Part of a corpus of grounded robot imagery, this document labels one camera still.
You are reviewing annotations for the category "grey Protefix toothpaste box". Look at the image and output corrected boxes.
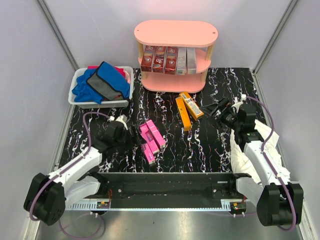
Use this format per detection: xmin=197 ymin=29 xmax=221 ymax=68
xmin=176 ymin=47 xmax=187 ymax=75

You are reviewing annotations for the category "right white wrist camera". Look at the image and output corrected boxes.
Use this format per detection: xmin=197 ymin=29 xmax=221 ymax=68
xmin=231 ymin=94 xmax=247 ymax=112

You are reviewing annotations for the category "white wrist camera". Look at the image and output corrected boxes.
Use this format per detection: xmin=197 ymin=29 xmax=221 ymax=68
xmin=231 ymin=94 xmax=247 ymax=112
xmin=108 ymin=114 xmax=128 ymax=130

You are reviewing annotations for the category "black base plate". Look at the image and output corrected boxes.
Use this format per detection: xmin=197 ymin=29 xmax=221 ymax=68
xmin=88 ymin=172 xmax=249 ymax=208

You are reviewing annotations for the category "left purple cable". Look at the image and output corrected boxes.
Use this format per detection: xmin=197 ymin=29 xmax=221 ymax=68
xmin=29 ymin=111 xmax=113 ymax=238

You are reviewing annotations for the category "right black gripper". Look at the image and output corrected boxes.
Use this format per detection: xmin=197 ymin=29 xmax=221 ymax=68
xmin=199 ymin=97 xmax=242 ymax=131

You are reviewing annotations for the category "grey black-trimmed cloth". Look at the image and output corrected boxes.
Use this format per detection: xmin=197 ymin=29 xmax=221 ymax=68
xmin=86 ymin=61 xmax=130 ymax=101

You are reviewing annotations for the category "silver grey toothpaste box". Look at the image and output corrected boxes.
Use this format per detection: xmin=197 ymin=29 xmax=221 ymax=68
xmin=186 ymin=47 xmax=197 ymax=74

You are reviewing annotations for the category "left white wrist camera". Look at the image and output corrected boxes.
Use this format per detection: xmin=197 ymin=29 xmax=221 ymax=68
xmin=108 ymin=114 xmax=128 ymax=130

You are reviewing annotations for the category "pink cloth in basket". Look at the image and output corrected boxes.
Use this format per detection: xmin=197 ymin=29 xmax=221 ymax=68
xmin=87 ymin=65 xmax=131 ymax=84

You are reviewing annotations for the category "pink BeYou box back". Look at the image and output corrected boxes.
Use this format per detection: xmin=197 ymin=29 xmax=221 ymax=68
xmin=146 ymin=119 xmax=166 ymax=149

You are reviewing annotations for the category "pink BeYou box middle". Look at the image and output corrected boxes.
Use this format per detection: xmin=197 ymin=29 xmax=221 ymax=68
xmin=139 ymin=123 xmax=160 ymax=154

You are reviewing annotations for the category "white plastic basket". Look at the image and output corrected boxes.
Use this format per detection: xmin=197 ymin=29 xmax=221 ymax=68
xmin=68 ymin=66 xmax=135 ymax=109

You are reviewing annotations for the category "purple cable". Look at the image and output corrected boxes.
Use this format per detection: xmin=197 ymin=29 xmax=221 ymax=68
xmin=241 ymin=94 xmax=298 ymax=231
xmin=29 ymin=111 xmax=113 ymax=238

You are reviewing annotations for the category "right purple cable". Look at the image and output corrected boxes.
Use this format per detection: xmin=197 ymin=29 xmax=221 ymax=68
xmin=241 ymin=94 xmax=298 ymax=231

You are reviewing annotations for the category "white crumpled cloth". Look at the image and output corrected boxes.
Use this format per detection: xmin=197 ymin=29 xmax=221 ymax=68
xmin=230 ymin=120 xmax=291 ymax=184

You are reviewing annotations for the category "pink beyou box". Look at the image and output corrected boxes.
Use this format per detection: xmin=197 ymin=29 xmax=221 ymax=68
xmin=141 ymin=143 xmax=156 ymax=166
xmin=139 ymin=123 xmax=160 ymax=154
xmin=146 ymin=119 xmax=166 ymax=149

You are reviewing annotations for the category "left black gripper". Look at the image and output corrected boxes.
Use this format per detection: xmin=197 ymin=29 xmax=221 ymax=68
xmin=113 ymin=124 xmax=146 ymax=152

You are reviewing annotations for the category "blue cloth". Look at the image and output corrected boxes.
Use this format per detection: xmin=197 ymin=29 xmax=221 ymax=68
xmin=72 ymin=69 xmax=124 ymax=105

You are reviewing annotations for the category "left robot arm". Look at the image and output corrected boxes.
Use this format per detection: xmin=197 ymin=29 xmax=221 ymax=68
xmin=23 ymin=119 xmax=143 ymax=226

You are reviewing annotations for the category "pink BeYou box front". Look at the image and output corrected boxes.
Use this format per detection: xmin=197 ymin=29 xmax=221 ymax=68
xmin=141 ymin=143 xmax=156 ymax=166

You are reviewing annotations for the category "orange R&O toothpaste box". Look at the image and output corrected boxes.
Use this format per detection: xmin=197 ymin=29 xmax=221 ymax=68
xmin=175 ymin=97 xmax=192 ymax=132

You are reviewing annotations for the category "red 3D toothpaste box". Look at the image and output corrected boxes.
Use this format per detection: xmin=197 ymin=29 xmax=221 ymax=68
xmin=140 ymin=45 xmax=156 ymax=72
xmin=164 ymin=46 xmax=178 ymax=75
xmin=152 ymin=46 xmax=167 ymax=73

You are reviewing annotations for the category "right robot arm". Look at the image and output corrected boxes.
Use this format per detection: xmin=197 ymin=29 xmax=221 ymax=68
xmin=200 ymin=95 xmax=304 ymax=232

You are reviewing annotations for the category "orange barcode toothpaste box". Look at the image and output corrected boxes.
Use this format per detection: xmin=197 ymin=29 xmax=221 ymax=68
xmin=179 ymin=92 xmax=204 ymax=121

